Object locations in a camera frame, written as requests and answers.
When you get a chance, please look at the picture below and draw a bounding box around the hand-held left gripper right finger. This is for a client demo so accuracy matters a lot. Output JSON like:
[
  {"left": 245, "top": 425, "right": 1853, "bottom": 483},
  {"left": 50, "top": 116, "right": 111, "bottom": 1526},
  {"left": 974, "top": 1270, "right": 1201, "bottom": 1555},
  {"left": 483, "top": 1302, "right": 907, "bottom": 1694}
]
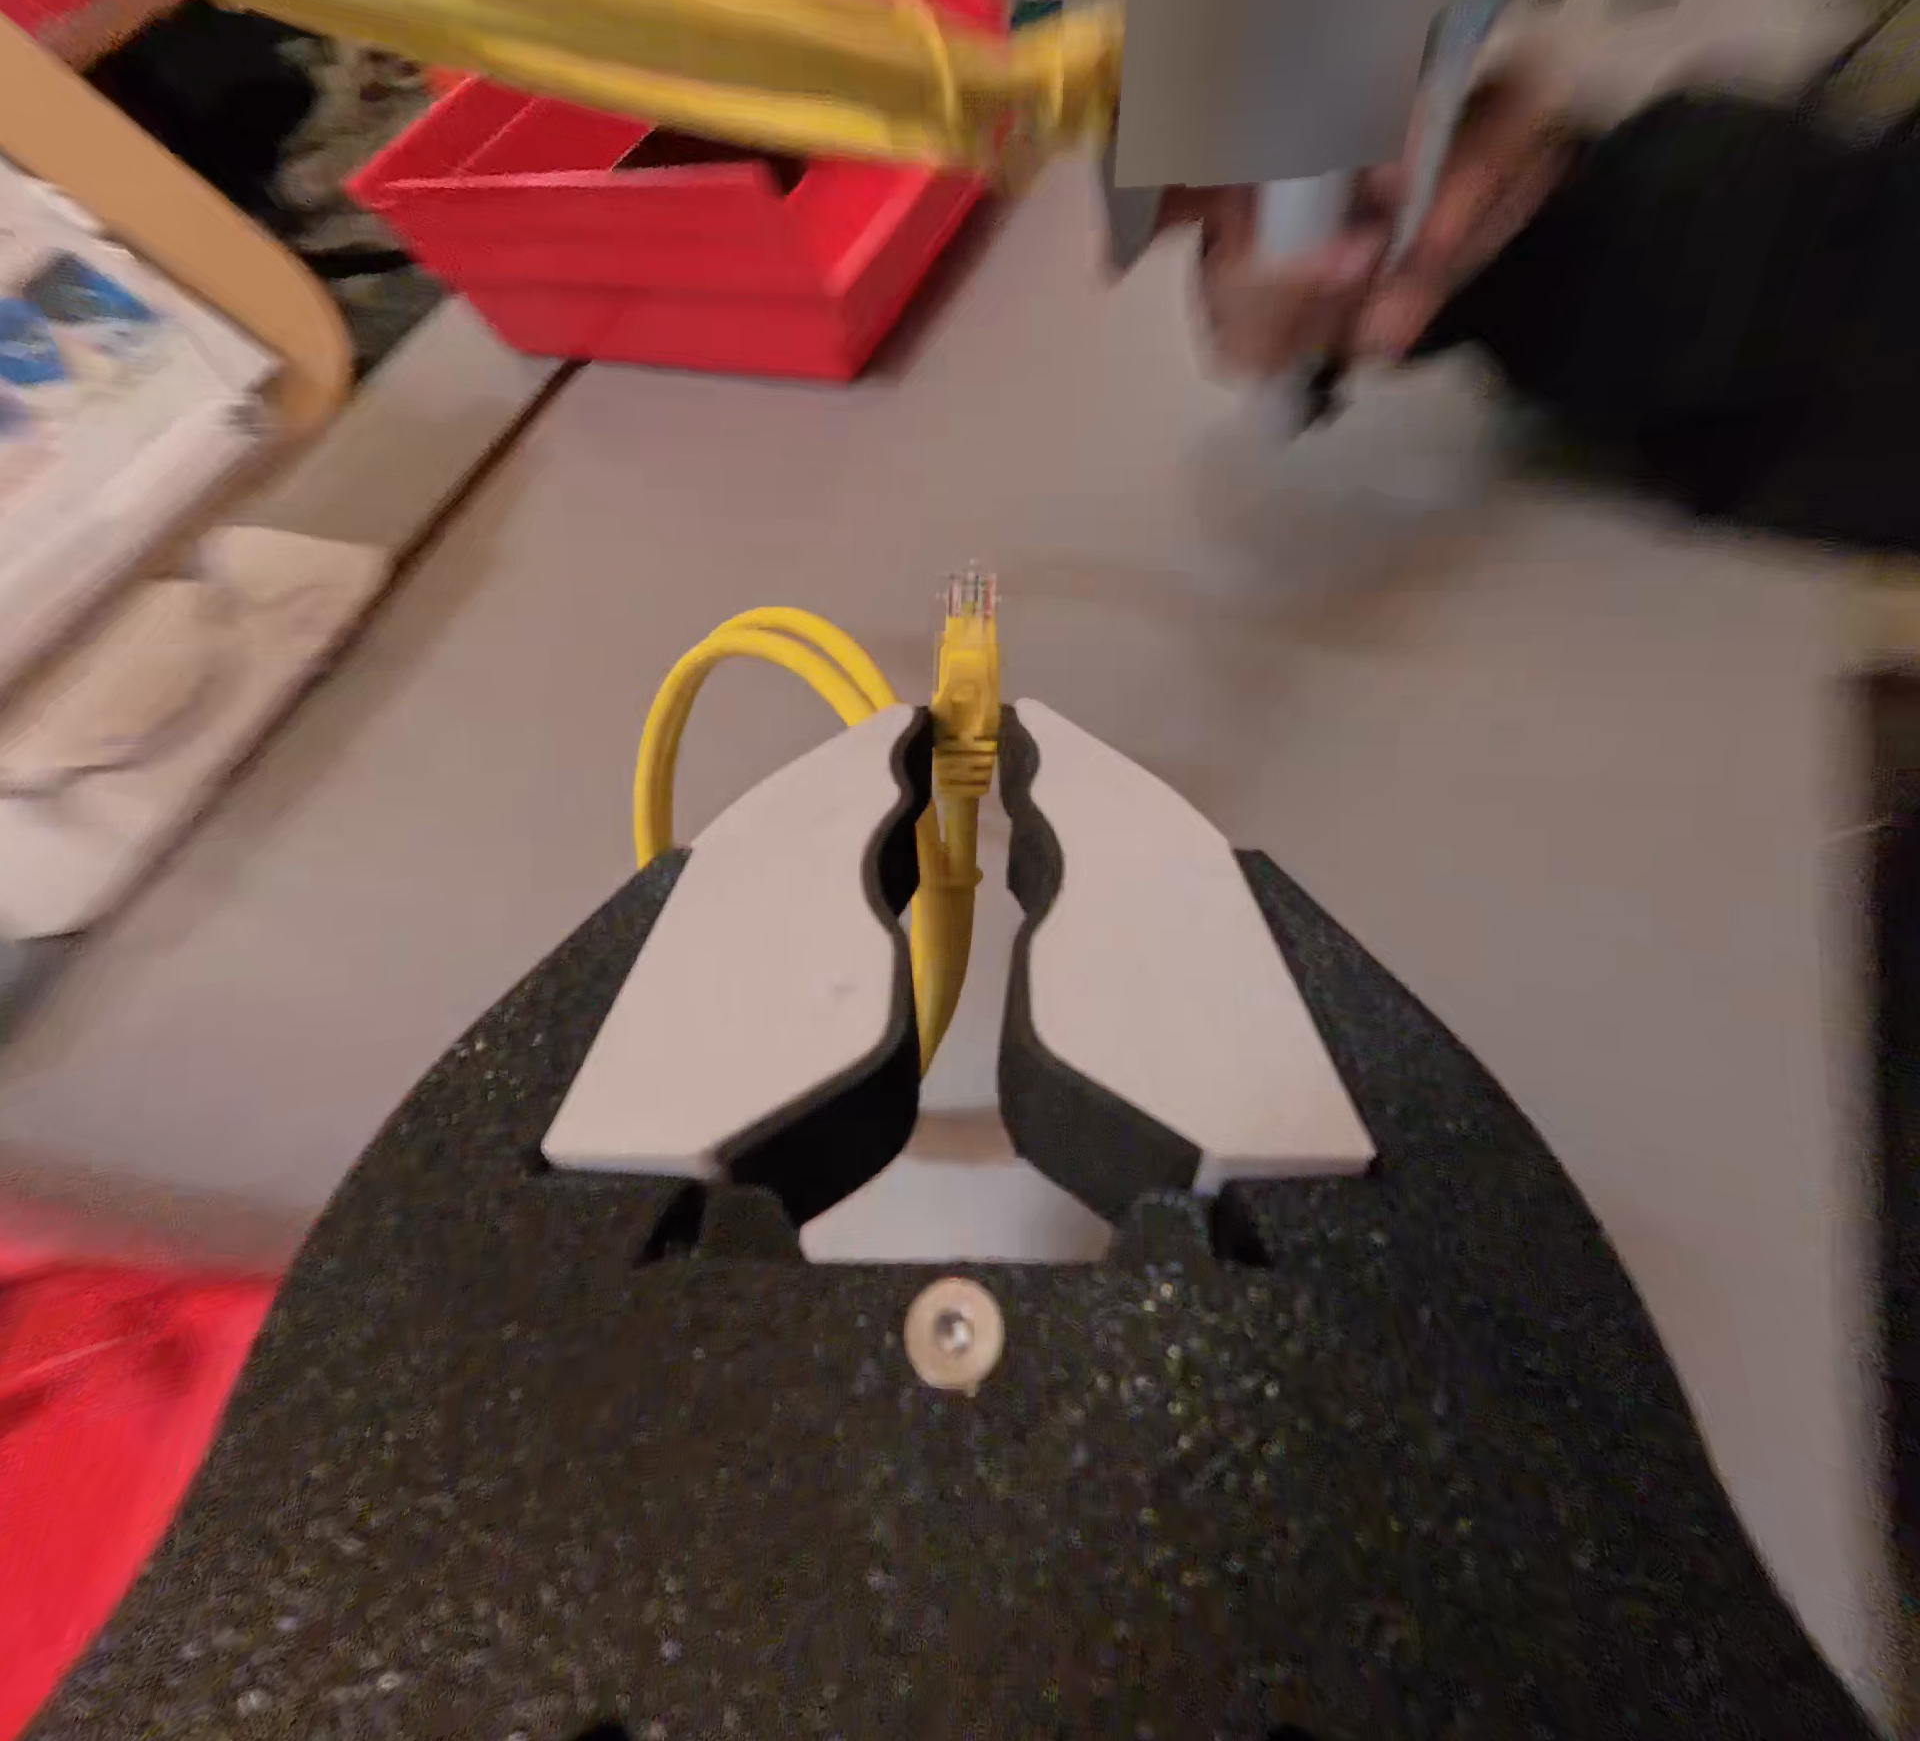
[{"left": 992, "top": 698, "right": 1376, "bottom": 1210}]

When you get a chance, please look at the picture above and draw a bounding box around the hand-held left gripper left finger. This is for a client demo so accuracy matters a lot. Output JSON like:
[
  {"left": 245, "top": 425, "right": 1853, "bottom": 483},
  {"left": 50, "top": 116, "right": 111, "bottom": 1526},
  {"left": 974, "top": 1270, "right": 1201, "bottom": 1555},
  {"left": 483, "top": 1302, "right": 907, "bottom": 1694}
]
[{"left": 539, "top": 703, "right": 935, "bottom": 1228}]

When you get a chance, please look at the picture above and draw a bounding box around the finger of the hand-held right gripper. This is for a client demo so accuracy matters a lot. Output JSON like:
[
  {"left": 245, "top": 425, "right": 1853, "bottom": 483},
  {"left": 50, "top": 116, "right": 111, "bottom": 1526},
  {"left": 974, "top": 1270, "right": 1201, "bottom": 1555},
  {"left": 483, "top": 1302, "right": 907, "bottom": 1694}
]
[{"left": 1107, "top": 0, "right": 1461, "bottom": 193}]

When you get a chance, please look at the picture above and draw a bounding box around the yellow ethernet cable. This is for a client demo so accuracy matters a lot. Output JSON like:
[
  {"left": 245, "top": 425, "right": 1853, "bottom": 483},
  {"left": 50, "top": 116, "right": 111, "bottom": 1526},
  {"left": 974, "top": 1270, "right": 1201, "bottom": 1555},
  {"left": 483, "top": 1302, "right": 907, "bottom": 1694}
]
[{"left": 0, "top": 0, "right": 1128, "bottom": 1076}]

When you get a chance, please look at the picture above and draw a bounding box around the person's right forearm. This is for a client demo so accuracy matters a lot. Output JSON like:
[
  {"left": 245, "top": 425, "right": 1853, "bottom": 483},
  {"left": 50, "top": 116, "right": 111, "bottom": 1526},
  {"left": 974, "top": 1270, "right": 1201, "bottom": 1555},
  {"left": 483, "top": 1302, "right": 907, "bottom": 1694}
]
[{"left": 1409, "top": 99, "right": 1920, "bottom": 558}]

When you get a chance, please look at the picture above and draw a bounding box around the person's right hand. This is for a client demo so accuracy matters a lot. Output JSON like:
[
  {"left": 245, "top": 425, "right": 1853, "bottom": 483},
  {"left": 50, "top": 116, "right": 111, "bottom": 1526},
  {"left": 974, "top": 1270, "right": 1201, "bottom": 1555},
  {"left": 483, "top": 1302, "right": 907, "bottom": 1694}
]
[{"left": 1192, "top": 83, "right": 1517, "bottom": 386}]

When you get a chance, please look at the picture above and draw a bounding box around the white cloth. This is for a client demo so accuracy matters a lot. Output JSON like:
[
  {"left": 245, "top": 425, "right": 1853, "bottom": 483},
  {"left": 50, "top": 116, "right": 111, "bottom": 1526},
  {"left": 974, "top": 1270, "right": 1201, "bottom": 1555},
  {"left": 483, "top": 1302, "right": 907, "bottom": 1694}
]
[{"left": 0, "top": 526, "right": 395, "bottom": 940}]

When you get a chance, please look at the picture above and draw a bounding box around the red plastic bin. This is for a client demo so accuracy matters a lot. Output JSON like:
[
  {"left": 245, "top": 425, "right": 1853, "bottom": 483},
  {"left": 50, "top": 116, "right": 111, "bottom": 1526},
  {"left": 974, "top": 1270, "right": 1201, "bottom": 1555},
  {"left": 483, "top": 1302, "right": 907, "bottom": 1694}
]
[{"left": 345, "top": 0, "right": 1008, "bottom": 382}]

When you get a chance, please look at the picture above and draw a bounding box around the red cloth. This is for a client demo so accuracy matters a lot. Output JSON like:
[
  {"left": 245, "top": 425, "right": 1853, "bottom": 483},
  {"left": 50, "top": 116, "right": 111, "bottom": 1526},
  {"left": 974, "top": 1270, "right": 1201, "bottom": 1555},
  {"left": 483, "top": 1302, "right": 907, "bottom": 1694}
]
[{"left": 0, "top": 1208, "right": 286, "bottom": 1736}]

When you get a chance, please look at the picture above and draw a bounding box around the printed paper sheet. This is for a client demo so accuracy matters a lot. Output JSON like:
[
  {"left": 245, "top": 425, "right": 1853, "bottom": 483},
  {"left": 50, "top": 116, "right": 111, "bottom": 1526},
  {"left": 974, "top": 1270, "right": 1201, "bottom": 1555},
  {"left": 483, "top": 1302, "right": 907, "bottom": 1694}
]
[{"left": 0, "top": 159, "right": 286, "bottom": 678}]

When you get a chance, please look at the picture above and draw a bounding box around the wooden clipboard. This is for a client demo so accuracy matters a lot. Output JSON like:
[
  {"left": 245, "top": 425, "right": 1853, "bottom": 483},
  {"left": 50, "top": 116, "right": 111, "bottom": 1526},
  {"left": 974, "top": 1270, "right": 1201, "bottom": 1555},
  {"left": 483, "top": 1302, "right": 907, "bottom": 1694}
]
[{"left": 0, "top": 16, "right": 357, "bottom": 445}]

